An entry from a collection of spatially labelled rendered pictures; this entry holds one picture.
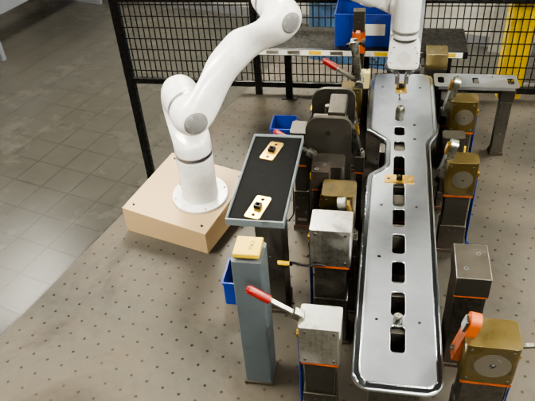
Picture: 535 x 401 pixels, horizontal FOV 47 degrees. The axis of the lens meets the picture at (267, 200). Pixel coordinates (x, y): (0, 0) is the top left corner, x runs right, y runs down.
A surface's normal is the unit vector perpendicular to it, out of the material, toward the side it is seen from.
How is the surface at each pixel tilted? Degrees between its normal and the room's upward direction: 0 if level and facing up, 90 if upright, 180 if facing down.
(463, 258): 0
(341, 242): 90
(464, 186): 90
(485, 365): 90
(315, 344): 90
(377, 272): 0
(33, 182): 0
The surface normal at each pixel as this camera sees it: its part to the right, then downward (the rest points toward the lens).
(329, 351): -0.17, 0.62
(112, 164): -0.06, -0.78
